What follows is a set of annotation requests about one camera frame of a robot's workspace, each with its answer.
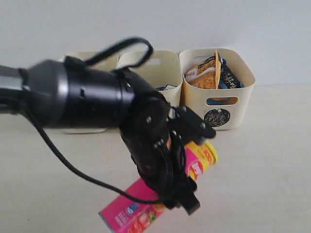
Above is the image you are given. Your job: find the cream bin circle mark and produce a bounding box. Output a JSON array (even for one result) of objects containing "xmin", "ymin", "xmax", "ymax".
[{"xmin": 181, "ymin": 48, "xmax": 256, "ymax": 130}]

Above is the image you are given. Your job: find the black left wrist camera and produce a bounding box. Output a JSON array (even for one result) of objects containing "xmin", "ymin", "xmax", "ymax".
[{"xmin": 168, "ymin": 105, "xmax": 216, "ymax": 145}]

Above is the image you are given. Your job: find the white blue milk carton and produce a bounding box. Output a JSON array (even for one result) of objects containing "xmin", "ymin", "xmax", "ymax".
[{"xmin": 156, "ymin": 86, "xmax": 168, "ymax": 91}]

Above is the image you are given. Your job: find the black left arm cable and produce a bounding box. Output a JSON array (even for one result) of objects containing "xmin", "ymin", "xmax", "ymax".
[{"xmin": 21, "ymin": 36, "xmax": 171, "ymax": 204}]

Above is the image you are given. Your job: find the pink chips can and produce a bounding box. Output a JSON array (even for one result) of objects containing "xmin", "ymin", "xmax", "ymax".
[{"xmin": 99, "ymin": 140, "xmax": 218, "ymax": 233}]

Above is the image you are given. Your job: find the orange noodle bag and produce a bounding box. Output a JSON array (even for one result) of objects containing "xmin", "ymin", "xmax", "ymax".
[{"xmin": 185, "ymin": 49, "xmax": 222, "ymax": 89}]

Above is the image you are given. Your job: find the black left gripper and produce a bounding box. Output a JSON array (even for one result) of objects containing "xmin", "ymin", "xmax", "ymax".
[{"xmin": 120, "ymin": 97, "xmax": 200, "ymax": 216}]

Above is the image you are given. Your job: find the blue noodle bag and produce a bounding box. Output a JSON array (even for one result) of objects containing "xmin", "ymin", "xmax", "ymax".
[{"xmin": 206, "ymin": 58, "xmax": 244, "ymax": 105}]

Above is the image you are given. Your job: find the cream bin square mark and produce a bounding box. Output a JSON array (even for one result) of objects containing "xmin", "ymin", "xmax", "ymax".
[{"xmin": 130, "ymin": 50, "xmax": 183, "ymax": 107}]

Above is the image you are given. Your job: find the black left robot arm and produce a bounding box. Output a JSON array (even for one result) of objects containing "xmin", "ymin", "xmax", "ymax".
[{"xmin": 0, "ymin": 57, "xmax": 188, "ymax": 199}]

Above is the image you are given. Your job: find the cream bin triangle mark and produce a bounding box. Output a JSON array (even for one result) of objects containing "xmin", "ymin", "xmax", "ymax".
[{"xmin": 59, "ymin": 51, "xmax": 119, "ymax": 134}]

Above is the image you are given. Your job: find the purple juice carton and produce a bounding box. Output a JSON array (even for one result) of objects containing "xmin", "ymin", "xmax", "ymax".
[{"xmin": 165, "ymin": 84, "xmax": 176, "ymax": 90}]

